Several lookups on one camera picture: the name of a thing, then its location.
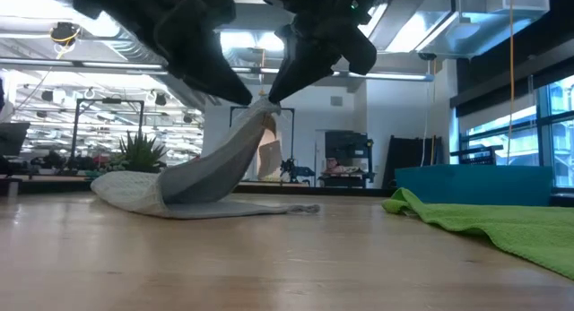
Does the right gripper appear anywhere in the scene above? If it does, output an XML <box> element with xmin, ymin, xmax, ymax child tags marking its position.
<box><xmin>263</xmin><ymin>0</ymin><xmax>387</xmax><ymax>104</ymax></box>

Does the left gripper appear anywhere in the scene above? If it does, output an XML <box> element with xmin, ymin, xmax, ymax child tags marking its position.
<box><xmin>74</xmin><ymin>0</ymin><xmax>253</xmax><ymax>106</ymax></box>

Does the grey waffle microfiber towel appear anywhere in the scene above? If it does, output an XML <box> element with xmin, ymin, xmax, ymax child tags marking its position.
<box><xmin>90</xmin><ymin>97</ymin><xmax>321</xmax><ymax>220</ymax></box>

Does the green microfiber towel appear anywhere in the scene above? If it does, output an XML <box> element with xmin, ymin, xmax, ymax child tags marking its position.
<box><xmin>381</xmin><ymin>187</ymin><xmax>574</xmax><ymax>281</ymax></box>

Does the teal fabric basket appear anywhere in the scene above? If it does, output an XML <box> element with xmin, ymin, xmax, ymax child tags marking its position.
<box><xmin>395</xmin><ymin>164</ymin><xmax>554</xmax><ymax>208</ymax></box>

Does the black cabinet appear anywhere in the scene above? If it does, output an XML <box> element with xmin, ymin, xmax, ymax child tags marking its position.
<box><xmin>323</xmin><ymin>130</ymin><xmax>376</xmax><ymax>189</ymax></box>

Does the person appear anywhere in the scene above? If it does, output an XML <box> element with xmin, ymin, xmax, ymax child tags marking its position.
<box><xmin>323</xmin><ymin>157</ymin><xmax>360</xmax><ymax>176</ymax></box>

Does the beige door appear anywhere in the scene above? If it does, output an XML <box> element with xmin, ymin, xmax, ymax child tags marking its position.
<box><xmin>257</xmin><ymin>116</ymin><xmax>284</xmax><ymax>181</ymax></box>

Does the green artificial potted plant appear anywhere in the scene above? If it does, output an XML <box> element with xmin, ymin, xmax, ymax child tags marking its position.
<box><xmin>117</xmin><ymin>130</ymin><xmax>168</xmax><ymax>174</ymax></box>

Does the black leaning panel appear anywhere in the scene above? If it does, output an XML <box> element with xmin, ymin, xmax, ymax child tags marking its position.
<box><xmin>383</xmin><ymin>134</ymin><xmax>444</xmax><ymax>189</ymax></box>

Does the black metal rack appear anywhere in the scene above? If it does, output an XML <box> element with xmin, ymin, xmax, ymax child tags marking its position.
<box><xmin>449</xmin><ymin>144</ymin><xmax>504</xmax><ymax>166</ymax></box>

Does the black monitor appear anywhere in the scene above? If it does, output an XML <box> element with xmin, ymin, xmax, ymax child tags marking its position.
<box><xmin>0</xmin><ymin>121</ymin><xmax>31</xmax><ymax>158</ymax></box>

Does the white hanging cable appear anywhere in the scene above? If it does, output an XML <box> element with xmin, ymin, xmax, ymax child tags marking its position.
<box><xmin>420</xmin><ymin>59</ymin><xmax>432</xmax><ymax>168</ymax></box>

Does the black aluminium table frame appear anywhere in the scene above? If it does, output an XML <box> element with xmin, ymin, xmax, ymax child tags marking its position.
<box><xmin>17</xmin><ymin>179</ymin><xmax>396</xmax><ymax>198</ymax></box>

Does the black yellow cable reel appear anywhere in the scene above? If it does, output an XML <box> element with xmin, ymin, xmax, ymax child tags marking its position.
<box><xmin>48</xmin><ymin>22</ymin><xmax>82</xmax><ymax>48</ymax></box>

